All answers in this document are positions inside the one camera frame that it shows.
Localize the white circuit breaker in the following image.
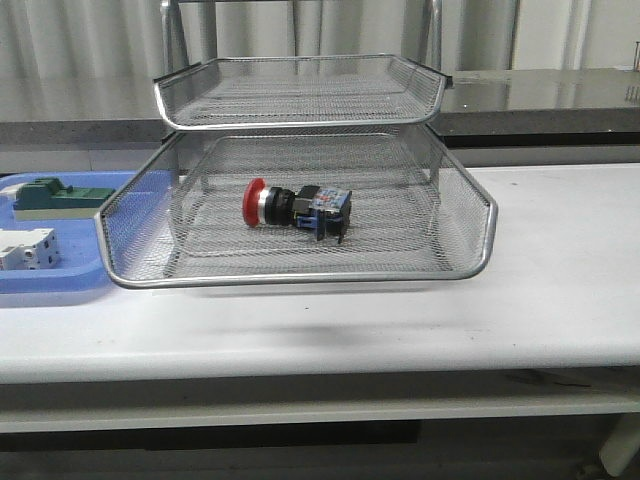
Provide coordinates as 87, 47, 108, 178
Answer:
0, 228, 60, 271

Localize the green terminal block module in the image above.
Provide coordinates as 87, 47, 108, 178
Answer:
13, 177, 115, 221

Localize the mesh tray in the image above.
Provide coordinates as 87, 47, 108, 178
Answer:
96, 125, 498, 288
152, 52, 454, 132

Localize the blue plastic tray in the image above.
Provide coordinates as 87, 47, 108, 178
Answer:
1, 169, 177, 295

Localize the grey stone counter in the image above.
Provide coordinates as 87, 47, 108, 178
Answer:
0, 67, 640, 151

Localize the grey metal rack frame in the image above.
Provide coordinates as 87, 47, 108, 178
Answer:
158, 0, 454, 151

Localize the red emergency stop button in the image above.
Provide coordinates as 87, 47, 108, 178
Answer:
242, 178, 352, 244

